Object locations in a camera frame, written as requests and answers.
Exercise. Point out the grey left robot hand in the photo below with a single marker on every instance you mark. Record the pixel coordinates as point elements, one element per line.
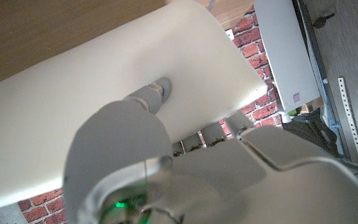
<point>120,140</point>

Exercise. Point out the white memory foam sheet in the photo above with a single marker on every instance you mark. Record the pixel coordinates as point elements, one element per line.
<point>89,62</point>

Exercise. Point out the red brick printed backdrop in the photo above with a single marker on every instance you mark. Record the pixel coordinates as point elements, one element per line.
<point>253,46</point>

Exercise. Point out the grey tape strip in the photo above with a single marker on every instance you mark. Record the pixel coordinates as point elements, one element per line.
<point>211,4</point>

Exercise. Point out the white partition panel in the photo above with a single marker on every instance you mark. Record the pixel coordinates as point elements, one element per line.
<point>284,56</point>

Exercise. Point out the black equipment stand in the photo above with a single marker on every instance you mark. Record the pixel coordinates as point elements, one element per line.
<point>309,130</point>

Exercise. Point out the white perforated metal strip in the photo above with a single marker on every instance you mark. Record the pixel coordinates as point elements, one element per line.
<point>350,115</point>

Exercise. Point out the black door frame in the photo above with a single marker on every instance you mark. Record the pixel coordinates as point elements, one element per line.
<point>314,46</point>

